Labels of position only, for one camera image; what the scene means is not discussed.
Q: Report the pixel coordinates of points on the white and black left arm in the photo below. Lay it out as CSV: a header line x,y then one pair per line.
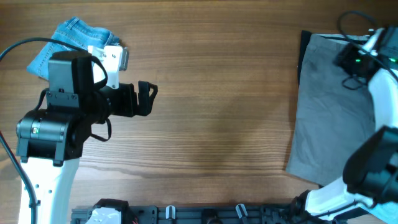
x,y
50,140

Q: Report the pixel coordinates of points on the black shorts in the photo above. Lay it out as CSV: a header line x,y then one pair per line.
x,y
317,68

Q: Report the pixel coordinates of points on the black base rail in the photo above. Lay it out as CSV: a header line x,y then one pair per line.
x,y
119,211

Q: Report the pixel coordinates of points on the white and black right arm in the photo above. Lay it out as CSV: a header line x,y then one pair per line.
x,y
370,174

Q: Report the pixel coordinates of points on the grey cotton shorts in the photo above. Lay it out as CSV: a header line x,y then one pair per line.
x,y
329,127

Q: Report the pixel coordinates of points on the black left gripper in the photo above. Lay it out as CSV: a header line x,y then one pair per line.
x,y
145,100

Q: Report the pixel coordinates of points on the light blue garment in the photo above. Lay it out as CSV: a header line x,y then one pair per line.
x,y
386,212

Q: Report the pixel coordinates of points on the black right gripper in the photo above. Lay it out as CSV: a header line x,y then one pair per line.
x,y
344,58

